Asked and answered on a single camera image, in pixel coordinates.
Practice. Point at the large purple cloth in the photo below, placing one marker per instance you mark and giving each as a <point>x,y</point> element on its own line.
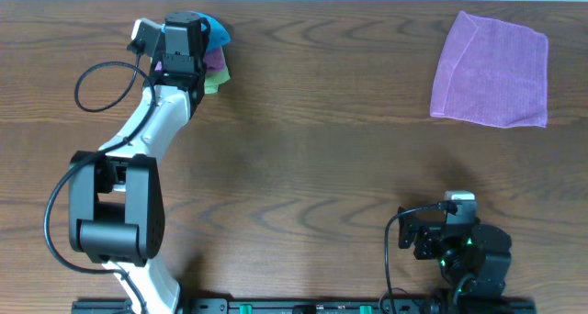
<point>492,73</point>

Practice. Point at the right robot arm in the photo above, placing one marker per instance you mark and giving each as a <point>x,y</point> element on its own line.
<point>473,257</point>

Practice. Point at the blue microfiber cloth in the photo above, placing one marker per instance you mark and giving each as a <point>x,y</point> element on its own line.
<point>189,32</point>

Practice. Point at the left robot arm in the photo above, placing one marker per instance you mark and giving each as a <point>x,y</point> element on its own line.
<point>116,208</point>

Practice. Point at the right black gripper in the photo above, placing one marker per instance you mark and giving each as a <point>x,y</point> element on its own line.
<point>409,234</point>

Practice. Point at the folded green cloth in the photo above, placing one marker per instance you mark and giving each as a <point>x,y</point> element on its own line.
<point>215,79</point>

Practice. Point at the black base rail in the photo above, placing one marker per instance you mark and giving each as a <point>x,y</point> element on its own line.
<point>400,305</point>

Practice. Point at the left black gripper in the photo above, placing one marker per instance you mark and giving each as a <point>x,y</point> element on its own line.
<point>200,82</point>

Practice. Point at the folded purple cloth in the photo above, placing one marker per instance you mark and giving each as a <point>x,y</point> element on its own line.
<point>211,61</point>

